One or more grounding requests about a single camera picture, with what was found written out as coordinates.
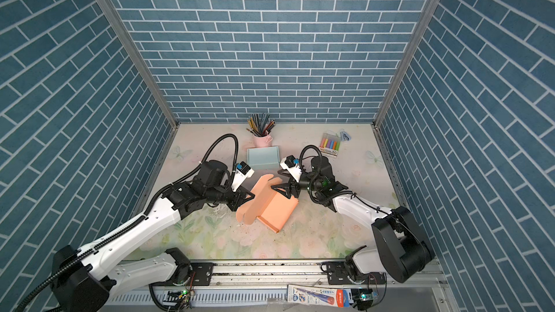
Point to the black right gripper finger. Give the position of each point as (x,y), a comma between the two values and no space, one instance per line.
(288,190)
(293,175)

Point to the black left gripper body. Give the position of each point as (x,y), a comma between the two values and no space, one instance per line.
(217,196)

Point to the right aluminium corner post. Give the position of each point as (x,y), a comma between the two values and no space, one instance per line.
(426,16)

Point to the left aluminium corner post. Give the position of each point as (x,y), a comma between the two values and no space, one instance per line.
(115,21)

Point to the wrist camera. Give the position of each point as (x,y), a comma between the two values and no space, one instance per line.
(292,165)
(243,171)

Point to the bundle of coloured pencils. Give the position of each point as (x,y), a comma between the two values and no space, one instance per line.
(260,125)

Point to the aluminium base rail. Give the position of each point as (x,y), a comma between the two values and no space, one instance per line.
(276,273)

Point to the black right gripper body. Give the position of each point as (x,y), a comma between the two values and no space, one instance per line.
(309,183)

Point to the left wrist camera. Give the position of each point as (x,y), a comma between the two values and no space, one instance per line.
(243,171)

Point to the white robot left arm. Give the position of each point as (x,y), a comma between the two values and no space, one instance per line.
(84,279)

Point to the light blue paper box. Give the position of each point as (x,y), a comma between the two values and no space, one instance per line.
(265,158)

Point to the pink paper box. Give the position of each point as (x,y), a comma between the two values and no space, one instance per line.
(269,207)

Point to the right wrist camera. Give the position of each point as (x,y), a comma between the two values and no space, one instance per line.
(292,165)

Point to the aluminium corner post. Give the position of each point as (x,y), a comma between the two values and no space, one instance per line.
(115,21)
(426,16)

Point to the white toothpaste style box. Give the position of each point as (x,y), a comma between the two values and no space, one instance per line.
(319,296)

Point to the pack of coloured markers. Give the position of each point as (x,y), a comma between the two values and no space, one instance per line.
(330,144)

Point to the pink metal pencil bucket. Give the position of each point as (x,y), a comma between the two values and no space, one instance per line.
(263,142)

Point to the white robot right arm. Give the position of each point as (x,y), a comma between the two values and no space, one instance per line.
(402,246)

